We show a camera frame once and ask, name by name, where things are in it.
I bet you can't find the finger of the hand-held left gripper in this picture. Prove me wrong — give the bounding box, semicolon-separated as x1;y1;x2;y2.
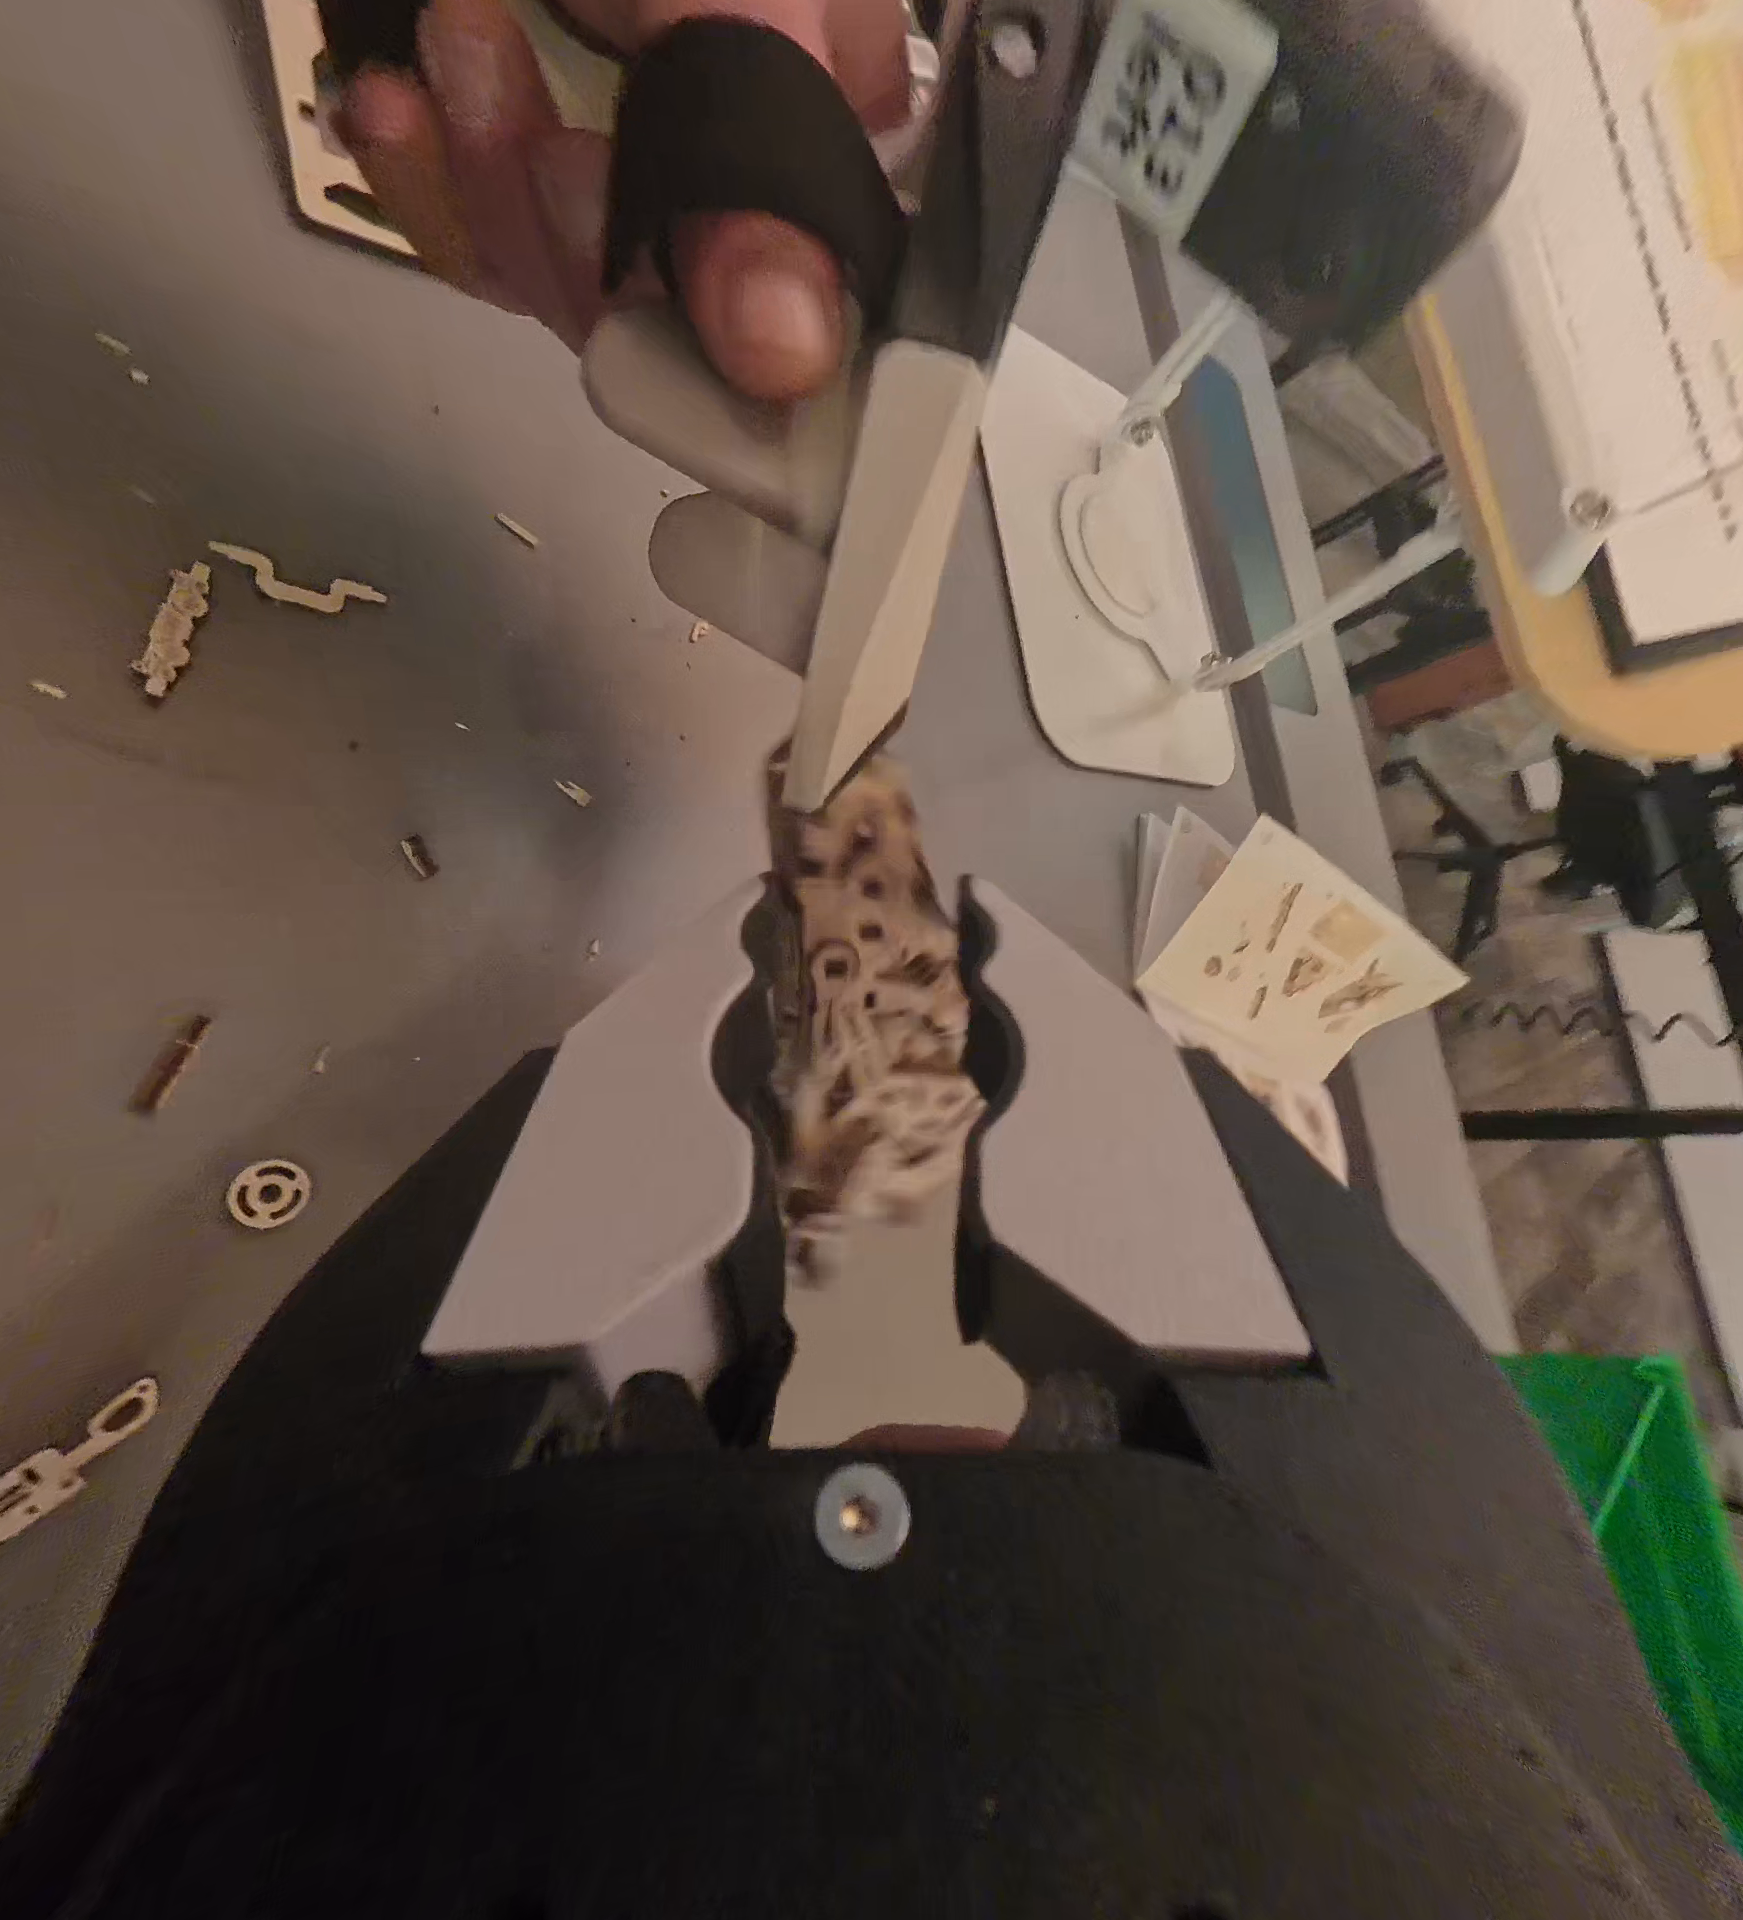
782;336;991;815

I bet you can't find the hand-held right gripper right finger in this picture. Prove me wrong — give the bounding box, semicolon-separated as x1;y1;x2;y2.
953;877;1315;1379

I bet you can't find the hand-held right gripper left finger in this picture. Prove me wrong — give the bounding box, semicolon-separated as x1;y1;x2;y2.
423;877;798;1409

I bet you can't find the wooden model car chassis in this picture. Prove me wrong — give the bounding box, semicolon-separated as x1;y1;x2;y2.
759;750;994;1279

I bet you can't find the long holed wooden strip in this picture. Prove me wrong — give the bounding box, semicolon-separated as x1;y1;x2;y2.
0;1378;161;1614

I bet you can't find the wooden cutout parts sheet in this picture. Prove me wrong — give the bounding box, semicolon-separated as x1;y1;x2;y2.
256;0;431;268

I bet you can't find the person's left hand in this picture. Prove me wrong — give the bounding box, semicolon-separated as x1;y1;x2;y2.
338;0;916;404

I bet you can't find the white instruction booklet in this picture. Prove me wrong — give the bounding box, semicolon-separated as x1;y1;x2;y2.
1129;807;1475;1191

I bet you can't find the round wooden wheel part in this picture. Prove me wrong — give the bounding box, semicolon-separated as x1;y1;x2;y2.
226;1160;314;1235

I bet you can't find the small wooden bar part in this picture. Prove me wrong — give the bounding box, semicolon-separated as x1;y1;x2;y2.
133;1012;213;1113

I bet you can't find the black office chair base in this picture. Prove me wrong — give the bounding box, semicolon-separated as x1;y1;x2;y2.
1382;750;1562;961

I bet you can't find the green plastic bin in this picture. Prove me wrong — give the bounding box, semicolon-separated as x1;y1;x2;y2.
1494;1349;1743;1914

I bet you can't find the short ornamented wooden strip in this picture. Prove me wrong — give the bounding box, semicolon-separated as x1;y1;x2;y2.
131;563;213;698

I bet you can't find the black framed printed sheet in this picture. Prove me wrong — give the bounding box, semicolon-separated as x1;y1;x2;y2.
1471;0;1743;676

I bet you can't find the black coiled cable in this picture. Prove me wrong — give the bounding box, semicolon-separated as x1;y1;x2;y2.
1457;997;1736;1054

